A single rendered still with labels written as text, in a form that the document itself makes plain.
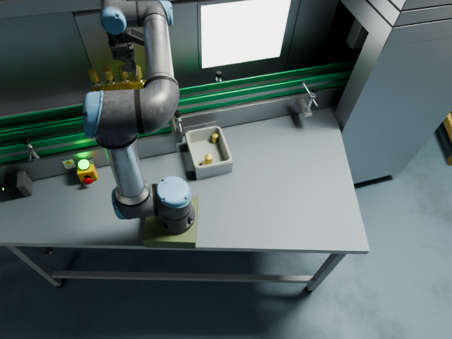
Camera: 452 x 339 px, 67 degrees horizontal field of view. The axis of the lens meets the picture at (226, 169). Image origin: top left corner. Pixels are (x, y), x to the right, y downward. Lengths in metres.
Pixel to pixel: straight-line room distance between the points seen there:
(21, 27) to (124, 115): 0.79
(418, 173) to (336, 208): 1.44
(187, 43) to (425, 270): 1.96
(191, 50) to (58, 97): 0.64
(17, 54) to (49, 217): 0.67
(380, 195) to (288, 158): 1.15
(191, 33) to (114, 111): 0.79
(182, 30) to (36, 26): 0.56
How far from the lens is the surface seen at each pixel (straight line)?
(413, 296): 2.45
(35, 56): 1.65
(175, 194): 1.19
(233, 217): 1.47
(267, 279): 1.97
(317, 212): 1.55
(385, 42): 1.58
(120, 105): 0.88
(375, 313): 2.32
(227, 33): 1.64
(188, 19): 1.55
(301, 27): 1.82
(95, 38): 1.55
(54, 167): 1.67
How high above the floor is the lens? 2.06
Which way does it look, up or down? 55 degrees down
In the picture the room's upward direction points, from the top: 4 degrees clockwise
